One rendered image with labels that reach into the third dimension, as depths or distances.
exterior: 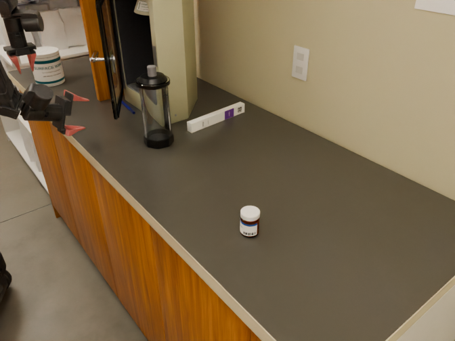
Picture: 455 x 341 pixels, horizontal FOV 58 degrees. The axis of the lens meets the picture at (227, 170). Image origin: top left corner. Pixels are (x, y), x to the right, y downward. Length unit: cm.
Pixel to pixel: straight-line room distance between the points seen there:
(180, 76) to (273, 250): 78
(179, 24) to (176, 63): 13
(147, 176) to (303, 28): 73
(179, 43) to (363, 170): 75
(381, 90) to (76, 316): 165
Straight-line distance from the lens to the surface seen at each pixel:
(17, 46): 174
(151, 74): 134
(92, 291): 226
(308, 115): 156
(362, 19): 136
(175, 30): 148
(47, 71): 204
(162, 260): 127
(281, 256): 99
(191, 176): 125
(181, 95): 155
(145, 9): 153
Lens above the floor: 163
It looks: 33 degrees down
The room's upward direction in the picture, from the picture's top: straight up
